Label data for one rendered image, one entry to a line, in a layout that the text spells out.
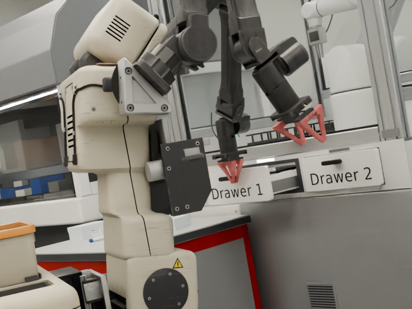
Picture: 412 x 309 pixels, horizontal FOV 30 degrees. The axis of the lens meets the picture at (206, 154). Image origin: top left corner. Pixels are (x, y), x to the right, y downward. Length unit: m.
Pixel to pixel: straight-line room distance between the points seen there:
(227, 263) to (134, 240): 0.98
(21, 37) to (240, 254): 1.36
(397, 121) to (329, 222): 0.42
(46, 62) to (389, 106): 1.45
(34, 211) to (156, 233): 1.74
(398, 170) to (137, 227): 0.91
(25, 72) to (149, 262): 1.74
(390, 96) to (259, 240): 0.74
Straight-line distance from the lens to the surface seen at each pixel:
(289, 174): 2.52
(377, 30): 2.30
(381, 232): 2.38
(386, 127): 2.31
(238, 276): 2.66
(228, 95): 2.37
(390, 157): 2.31
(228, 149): 2.43
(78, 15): 3.22
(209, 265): 2.57
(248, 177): 2.46
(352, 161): 2.37
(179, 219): 2.61
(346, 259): 2.48
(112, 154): 1.70
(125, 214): 1.71
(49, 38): 3.15
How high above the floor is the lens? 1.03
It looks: 1 degrees down
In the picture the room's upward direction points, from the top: 10 degrees counter-clockwise
